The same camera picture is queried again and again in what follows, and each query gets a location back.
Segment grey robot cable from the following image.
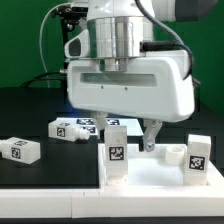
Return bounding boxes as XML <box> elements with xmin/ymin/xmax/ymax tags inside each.
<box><xmin>38</xmin><ymin>2</ymin><xmax>71</xmax><ymax>88</ymax></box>

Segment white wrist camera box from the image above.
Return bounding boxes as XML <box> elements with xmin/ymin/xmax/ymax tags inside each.
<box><xmin>64</xmin><ymin>29</ymin><xmax>90</xmax><ymax>59</ymax></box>

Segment black floor cables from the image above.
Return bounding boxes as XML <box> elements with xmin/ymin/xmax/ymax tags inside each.
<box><xmin>20</xmin><ymin>70</ymin><xmax>70</xmax><ymax>89</ymax></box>

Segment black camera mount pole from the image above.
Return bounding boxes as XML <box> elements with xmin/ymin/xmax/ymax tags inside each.
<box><xmin>50</xmin><ymin>3</ymin><xmax>88</xmax><ymax>76</ymax></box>

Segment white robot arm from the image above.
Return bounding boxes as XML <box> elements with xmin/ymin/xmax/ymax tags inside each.
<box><xmin>65</xmin><ymin>0</ymin><xmax>218</xmax><ymax>152</ymax></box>

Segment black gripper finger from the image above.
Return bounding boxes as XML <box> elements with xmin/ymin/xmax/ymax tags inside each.
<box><xmin>139</xmin><ymin>119</ymin><xmax>163</xmax><ymax>152</ymax></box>
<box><xmin>91</xmin><ymin>112</ymin><xmax>108</xmax><ymax>140</ymax></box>

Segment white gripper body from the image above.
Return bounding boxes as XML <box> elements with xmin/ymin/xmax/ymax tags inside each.
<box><xmin>67</xmin><ymin>50</ymin><xmax>195</xmax><ymax>122</ymax></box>

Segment paper sheet with markers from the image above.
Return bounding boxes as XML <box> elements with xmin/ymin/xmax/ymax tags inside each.
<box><xmin>57</xmin><ymin>117</ymin><xmax>143</xmax><ymax>137</ymax></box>

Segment white square tabletop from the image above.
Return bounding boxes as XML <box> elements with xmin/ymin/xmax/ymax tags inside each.
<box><xmin>98</xmin><ymin>144</ymin><xmax>224</xmax><ymax>191</ymax></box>

